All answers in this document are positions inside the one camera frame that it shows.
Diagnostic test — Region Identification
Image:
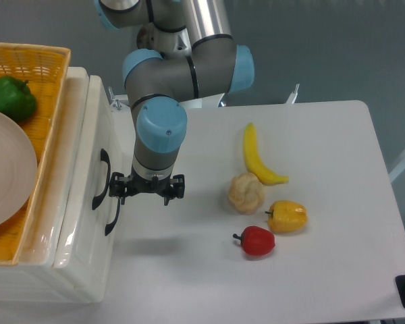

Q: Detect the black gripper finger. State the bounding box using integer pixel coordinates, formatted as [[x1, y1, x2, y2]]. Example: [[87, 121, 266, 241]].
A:
[[163, 174, 185, 205], [109, 172, 132, 205]]

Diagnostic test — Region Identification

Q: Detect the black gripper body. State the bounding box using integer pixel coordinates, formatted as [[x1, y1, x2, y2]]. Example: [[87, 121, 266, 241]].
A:
[[126, 168, 171, 196]]

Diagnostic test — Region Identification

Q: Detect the white drawer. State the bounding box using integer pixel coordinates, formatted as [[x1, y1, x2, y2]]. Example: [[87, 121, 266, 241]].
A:
[[100, 198, 121, 298], [53, 76, 123, 303]]

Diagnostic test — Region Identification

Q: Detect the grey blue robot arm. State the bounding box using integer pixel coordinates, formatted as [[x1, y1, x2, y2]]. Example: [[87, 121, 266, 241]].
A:
[[92, 1, 254, 208]]

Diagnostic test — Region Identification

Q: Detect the white drawer cabinet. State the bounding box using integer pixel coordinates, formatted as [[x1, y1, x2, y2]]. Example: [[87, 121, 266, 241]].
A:
[[0, 66, 115, 303]]

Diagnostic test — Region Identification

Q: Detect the round bread bun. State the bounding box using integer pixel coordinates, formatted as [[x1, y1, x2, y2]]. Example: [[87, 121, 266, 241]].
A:
[[228, 173, 265, 215]]

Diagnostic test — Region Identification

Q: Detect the yellow banana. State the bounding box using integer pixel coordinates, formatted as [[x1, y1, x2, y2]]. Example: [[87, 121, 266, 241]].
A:
[[242, 123, 289, 186]]

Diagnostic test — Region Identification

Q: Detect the red bell pepper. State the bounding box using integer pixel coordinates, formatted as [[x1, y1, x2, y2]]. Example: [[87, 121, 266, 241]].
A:
[[232, 226, 275, 257]]

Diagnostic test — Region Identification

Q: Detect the beige round plate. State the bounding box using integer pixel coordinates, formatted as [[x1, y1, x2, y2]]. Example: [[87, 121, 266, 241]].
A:
[[0, 113, 37, 224]]

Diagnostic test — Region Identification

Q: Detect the yellow bell pepper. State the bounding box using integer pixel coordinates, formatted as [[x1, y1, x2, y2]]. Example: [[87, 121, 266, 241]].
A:
[[265, 200, 308, 233]]

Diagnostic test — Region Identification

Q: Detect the green bell pepper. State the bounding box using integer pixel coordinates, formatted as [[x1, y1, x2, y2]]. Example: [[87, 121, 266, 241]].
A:
[[0, 76, 37, 122]]

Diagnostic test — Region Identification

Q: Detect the orange woven basket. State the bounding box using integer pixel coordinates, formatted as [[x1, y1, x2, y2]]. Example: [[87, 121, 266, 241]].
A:
[[0, 42, 72, 267]]

